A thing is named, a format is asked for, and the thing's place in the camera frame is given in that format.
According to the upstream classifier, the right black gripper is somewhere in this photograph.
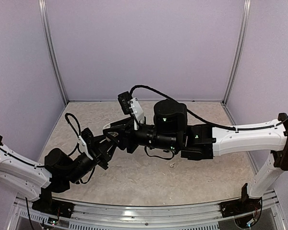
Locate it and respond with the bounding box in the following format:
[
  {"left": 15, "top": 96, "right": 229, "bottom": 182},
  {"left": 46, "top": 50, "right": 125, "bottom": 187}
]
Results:
[{"left": 102, "top": 115, "right": 179, "bottom": 153}]

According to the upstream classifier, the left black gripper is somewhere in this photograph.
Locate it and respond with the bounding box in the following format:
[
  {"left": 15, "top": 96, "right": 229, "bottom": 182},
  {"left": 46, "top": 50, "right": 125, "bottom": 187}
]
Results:
[{"left": 65, "top": 135, "right": 116, "bottom": 184}]

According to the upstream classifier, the white earbud charging case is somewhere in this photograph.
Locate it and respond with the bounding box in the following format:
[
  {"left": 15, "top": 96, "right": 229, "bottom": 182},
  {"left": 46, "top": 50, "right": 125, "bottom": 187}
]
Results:
[{"left": 102, "top": 123, "right": 111, "bottom": 141}]

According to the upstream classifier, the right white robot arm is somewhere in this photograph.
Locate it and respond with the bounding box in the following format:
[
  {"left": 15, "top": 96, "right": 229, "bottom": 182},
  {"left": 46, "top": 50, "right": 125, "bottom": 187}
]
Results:
[{"left": 103, "top": 98, "right": 288, "bottom": 217}]

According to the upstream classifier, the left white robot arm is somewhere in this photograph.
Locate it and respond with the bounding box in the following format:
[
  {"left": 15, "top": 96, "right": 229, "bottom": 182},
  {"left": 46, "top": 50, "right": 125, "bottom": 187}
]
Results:
[{"left": 0, "top": 136, "right": 117, "bottom": 217}]

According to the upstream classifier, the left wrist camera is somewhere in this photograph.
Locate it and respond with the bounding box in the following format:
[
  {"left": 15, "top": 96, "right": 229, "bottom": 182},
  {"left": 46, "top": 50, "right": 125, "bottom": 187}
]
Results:
[{"left": 78, "top": 127, "right": 94, "bottom": 160}]

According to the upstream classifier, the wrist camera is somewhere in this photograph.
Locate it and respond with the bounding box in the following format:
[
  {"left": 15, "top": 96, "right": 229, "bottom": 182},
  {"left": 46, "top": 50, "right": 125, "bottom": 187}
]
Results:
[
  {"left": 78, "top": 127, "right": 94, "bottom": 160},
  {"left": 118, "top": 92, "right": 145, "bottom": 130}
]

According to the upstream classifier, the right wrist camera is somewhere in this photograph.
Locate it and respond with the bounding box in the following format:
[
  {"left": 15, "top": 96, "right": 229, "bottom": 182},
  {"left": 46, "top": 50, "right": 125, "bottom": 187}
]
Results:
[{"left": 118, "top": 92, "right": 145, "bottom": 130}]

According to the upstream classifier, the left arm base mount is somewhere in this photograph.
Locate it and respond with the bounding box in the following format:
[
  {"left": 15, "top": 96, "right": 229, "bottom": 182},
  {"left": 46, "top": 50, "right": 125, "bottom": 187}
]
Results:
[{"left": 32, "top": 199, "right": 74, "bottom": 219}]

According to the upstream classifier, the front aluminium rail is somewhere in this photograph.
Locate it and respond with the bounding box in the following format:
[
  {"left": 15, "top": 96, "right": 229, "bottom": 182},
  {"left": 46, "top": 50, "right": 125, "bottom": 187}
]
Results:
[{"left": 5, "top": 190, "right": 287, "bottom": 230}]

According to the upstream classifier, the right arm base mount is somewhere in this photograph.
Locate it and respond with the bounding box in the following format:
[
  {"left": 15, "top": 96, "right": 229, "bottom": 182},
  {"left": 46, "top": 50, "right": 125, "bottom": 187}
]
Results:
[{"left": 219, "top": 198, "right": 262, "bottom": 218}]

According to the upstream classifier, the left aluminium frame post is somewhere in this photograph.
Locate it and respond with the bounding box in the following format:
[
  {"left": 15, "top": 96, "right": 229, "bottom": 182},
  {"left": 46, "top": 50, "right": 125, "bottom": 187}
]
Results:
[{"left": 38, "top": 0, "right": 69, "bottom": 106}]

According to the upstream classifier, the aluminium frame post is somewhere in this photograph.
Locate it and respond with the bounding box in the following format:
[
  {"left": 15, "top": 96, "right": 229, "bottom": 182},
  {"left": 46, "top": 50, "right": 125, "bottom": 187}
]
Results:
[
  {"left": 38, "top": 0, "right": 69, "bottom": 106},
  {"left": 222, "top": 0, "right": 251, "bottom": 106}
]

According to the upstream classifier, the right aluminium frame post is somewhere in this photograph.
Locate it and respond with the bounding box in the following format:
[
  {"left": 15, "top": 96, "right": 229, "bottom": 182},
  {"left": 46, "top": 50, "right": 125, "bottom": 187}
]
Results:
[{"left": 222, "top": 0, "right": 251, "bottom": 106}]

